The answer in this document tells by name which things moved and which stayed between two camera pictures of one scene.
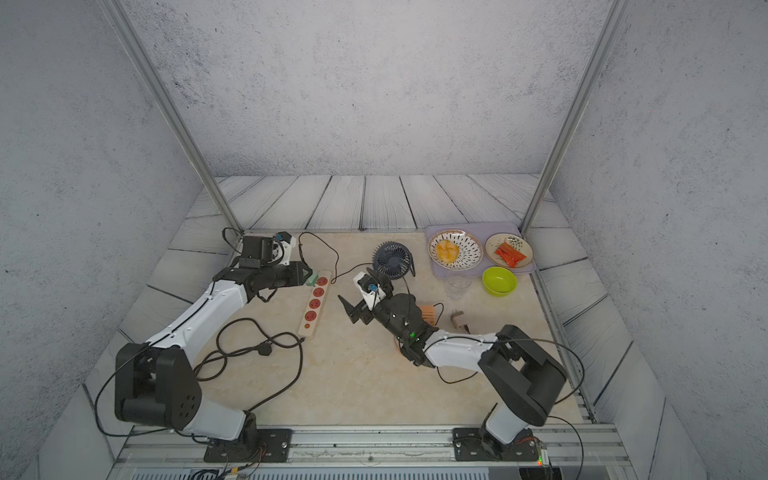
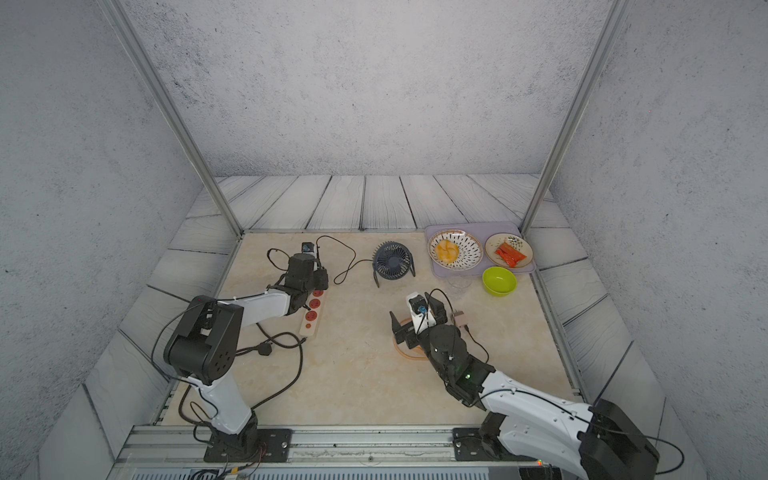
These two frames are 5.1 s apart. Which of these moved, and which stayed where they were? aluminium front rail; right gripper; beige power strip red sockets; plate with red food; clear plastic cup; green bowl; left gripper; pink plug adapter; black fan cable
Moved: black fan cable; right gripper; left gripper
Stayed: clear plastic cup; green bowl; plate with red food; beige power strip red sockets; pink plug adapter; aluminium front rail
